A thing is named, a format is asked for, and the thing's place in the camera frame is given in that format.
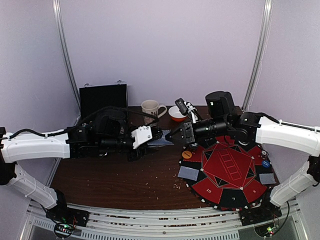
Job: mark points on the dealt playing card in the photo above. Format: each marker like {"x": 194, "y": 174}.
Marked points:
{"x": 188, "y": 173}
{"x": 267, "y": 178}

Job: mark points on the blue small blind button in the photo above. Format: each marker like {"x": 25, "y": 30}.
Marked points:
{"x": 265, "y": 164}

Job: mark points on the white floral ceramic mug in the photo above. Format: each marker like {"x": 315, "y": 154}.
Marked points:
{"x": 152, "y": 107}

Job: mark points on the black poker chip case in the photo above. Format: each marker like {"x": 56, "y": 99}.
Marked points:
{"x": 93, "y": 98}

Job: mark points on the right aluminium frame post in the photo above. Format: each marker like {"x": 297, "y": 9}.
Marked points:
{"x": 261, "y": 47}

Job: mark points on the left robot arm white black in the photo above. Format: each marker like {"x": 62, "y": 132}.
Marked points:
{"x": 28, "y": 144}

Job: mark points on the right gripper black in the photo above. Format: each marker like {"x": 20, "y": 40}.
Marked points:
{"x": 187, "y": 132}

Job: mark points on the left aluminium frame post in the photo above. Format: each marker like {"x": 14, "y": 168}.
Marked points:
{"x": 65, "y": 53}

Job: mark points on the aluminium frame post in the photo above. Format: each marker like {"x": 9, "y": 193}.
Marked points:
{"x": 65, "y": 53}
{"x": 261, "y": 47}

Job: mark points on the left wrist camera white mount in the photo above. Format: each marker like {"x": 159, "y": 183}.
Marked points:
{"x": 141, "y": 135}

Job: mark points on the orange big blind button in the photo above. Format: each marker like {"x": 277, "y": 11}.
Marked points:
{"x": 186, "y": 154}

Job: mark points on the stack of poker chips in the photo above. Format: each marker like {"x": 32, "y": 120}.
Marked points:
{"x": 264, "y": 154}
{"x": 193, "y": 146}

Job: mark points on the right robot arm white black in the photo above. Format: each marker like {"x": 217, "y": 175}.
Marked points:
{"x": 251, "y": 127}

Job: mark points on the red black poker mat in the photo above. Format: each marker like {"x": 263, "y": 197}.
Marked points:
{"x": 228, "y": 178}

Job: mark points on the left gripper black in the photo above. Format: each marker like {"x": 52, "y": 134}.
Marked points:
{"x": 141, "y": 152}

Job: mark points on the deck of playing cards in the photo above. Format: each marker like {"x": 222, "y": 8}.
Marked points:
{"x": 161, "y": 141}

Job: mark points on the orange white ceramic bowl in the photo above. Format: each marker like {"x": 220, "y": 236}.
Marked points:
{"x": 176, "y": 115}

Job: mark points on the aluminium front rail base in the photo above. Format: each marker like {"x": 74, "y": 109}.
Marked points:
{"x": 185, "y": 224}

